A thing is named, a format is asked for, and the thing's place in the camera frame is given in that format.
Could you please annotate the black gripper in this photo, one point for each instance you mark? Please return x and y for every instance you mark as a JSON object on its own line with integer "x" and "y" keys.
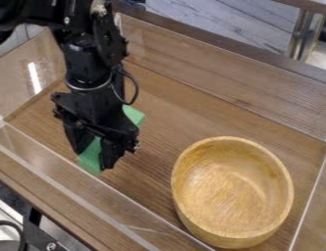
{"x": 90, "y": 112}

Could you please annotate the green rectangular block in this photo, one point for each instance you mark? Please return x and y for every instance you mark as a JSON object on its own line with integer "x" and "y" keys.
{"x": 89, "y": 159}

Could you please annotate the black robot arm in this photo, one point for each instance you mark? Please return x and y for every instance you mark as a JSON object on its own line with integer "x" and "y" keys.
{"x": 94, "y": 48}

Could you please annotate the brown wooden bowl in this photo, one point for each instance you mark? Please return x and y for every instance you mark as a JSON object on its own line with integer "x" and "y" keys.
{"x": 232, "y": 191}

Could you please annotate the clear acrylic tray wall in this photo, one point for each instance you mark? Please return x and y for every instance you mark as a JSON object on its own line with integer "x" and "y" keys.
{"x": 91, "y": 210}

